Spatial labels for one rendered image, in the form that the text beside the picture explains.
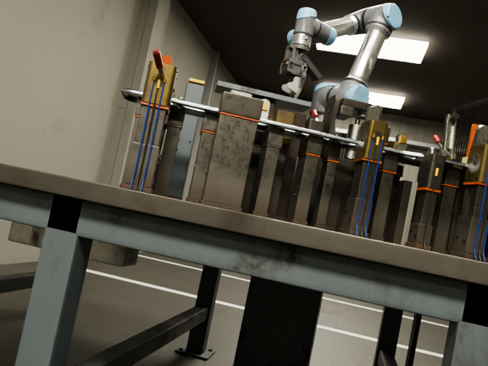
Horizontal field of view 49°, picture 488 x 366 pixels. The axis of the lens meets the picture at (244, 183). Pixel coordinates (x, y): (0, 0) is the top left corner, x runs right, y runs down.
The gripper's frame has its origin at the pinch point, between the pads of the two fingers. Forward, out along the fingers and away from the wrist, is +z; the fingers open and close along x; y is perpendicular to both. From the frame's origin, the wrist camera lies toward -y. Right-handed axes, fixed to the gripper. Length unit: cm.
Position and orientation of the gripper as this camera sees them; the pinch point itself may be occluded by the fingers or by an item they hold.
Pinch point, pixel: (295, 98)
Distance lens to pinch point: 215.6
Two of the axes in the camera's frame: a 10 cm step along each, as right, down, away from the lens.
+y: -9.0, -2.1, -3.8
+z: -2.0, 9.8, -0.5
